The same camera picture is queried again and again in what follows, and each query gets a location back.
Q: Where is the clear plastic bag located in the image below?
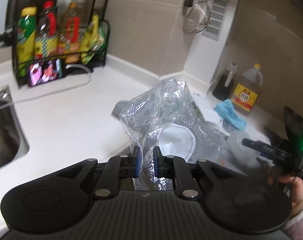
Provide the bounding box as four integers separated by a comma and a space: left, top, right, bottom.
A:
119, 80, 227, 191

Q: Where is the white paper napkin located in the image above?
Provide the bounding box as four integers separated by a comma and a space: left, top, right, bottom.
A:
192, 93, 222, 125

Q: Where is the pink sleeve forearm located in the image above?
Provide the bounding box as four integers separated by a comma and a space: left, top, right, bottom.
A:
284, 210, 303, 240

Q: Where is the right hand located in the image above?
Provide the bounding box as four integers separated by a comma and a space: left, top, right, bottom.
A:
267, 171, 303, 217

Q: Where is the black wok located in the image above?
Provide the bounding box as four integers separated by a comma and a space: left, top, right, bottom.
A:
283, 106, 303, 146

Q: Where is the cooking wine jug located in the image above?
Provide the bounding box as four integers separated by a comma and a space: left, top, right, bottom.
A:
230, 63, 263, 116

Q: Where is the grey counter mat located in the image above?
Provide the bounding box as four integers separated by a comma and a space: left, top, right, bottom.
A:
111, 101, 129, 118

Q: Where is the crumpled blue pink paper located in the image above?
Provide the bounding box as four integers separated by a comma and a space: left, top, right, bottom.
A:
215, 99, 247, 131

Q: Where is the dark soy sauce dispenser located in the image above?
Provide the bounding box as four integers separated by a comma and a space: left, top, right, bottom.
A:
213, 62, 237, 101

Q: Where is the stainless steel sink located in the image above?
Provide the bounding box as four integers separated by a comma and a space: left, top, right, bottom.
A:
0, 86, 29, 168

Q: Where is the smartphone with lit screen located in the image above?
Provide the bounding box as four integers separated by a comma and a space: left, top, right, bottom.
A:
26, 59, 66, 87

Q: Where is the yellow green snack bag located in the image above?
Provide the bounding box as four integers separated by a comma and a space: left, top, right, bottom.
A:
79, 15, 106, 64

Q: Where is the red cap sauce bottle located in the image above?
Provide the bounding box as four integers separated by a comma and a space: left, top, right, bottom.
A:
34, 1, 58, 59

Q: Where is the green yellow squeeze bottle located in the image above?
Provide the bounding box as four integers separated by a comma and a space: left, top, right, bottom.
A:
17, 7, 37, 77

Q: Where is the white charging cable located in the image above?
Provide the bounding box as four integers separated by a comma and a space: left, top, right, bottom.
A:
0, 63, 92, 113

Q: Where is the red handle oil bottle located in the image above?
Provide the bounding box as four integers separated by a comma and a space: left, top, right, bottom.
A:
57, 2, 80, 64

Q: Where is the wire mesh strainer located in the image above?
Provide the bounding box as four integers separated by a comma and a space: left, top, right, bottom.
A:
183, 1, 211, 34

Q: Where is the black wire spice rack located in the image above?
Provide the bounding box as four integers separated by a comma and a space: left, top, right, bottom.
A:
11, 0, 110, 87

